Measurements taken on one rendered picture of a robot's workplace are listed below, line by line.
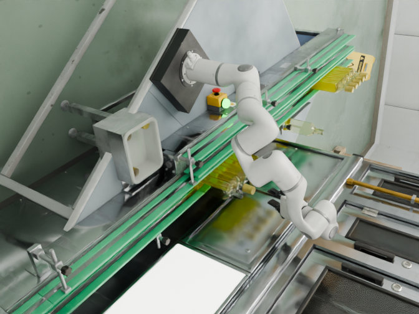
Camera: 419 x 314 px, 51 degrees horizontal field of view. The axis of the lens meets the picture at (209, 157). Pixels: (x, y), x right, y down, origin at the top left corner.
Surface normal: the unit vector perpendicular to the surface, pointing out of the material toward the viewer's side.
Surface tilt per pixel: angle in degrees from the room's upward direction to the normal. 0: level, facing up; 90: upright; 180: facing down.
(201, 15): 0
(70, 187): 90
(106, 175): 0
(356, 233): 90
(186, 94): 1
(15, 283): 90
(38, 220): 90
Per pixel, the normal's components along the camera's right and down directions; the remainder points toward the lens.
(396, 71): -0.58, 0.47
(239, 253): -0.08, -0.85
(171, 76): 0.81, 0.26
